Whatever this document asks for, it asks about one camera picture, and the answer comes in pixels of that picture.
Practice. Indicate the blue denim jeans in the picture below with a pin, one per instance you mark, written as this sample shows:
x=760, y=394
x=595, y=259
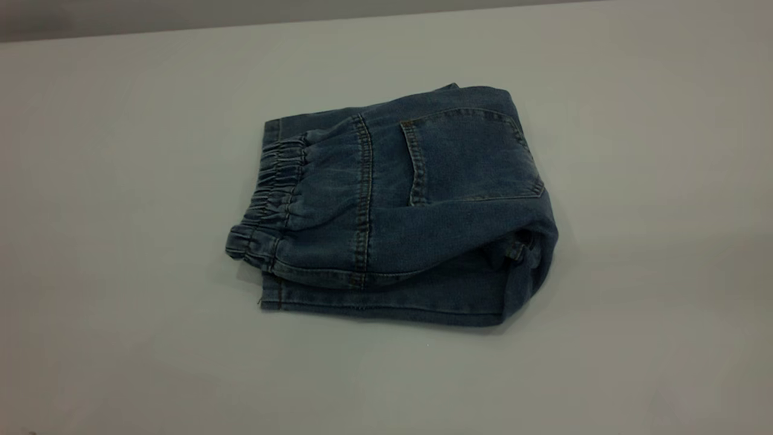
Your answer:
x=423, y=199

